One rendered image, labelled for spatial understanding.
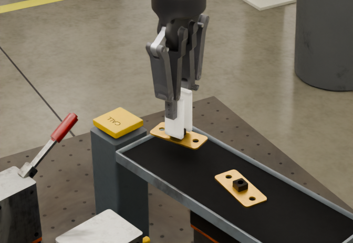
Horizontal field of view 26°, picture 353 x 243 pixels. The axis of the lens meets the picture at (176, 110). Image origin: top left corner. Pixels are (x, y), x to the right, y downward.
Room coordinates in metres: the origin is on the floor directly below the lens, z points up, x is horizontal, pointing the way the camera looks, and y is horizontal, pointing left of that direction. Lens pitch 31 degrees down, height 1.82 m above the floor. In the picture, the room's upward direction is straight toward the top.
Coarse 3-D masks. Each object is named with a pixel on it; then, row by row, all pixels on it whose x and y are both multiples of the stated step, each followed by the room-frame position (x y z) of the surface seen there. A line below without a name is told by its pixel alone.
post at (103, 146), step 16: (96, 128) 1.07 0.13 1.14; (144, 128) 1.07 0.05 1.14; (96, 144) 1.06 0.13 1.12; (112, 144) 1.03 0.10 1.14; (128, 144) 1.04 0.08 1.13; (96, 160) 1.06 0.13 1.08; (112, 160) 1.03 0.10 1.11; (96, 176) 1.06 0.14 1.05; (112, 176) 1.03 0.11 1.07; (128, 176) 1.04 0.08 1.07; (96, 192) 1.06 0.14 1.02; (112, 192) 1.03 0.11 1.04; (128, 192) 1.04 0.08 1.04; (144, 192) 1.06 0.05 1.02; (96, 208) 1.07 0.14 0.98; (112, 208) 1.03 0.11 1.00; (128, 208) 1.04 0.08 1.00; (144, 208) 1.06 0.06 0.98; (144, 224) 1.06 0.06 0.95
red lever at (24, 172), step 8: (64, 120) 1.12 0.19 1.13; (72, 120) 1.12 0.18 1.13; (56, 128) 1.11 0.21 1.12; (64, 128) 1.11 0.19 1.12; (56, 136) 1.10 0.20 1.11; (64, 136) 1.10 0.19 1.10; (48, 144) 1.09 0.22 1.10; (40, 152) 1.08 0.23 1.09; (40, 160) 1.07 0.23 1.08; (24, 168) 1.06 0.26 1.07; (32, 168) 1.06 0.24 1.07; (24, 176) 1.04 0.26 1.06; (32, 176) 1.05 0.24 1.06
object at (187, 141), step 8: (160, 128) 0.99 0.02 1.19; (184, 128) 0.97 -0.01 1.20; (160, 136) 0.97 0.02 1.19; (168, 136) 0.97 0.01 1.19; (184, 136) 0.97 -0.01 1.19; (192, 136) 0.97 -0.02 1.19; (200, 136) 0.97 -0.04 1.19; (184, 144) 0.94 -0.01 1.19; (192, 144) 0.94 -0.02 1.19; (200, 144) 0.94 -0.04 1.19
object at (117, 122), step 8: (112, 112) 1.09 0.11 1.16; (120, 112) 1.09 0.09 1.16; (128, 112) 1.09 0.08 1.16; (96, 120) 1.07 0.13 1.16; (104, 120) 1.07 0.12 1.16; (112, 120) 1.07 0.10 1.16; (120, 120) 1.07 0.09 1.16; (128, 120) 1.07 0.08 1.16; (136, 120) 1.07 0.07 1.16; (104, 128) 1.05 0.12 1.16; (112, 128) 1.04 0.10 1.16; (120, 128) 1.04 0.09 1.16; (128, 128) 1.05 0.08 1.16; (136, 128) 1.06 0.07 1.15; (112, 136) 1.03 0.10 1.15; (120, 136) 1.04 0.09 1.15
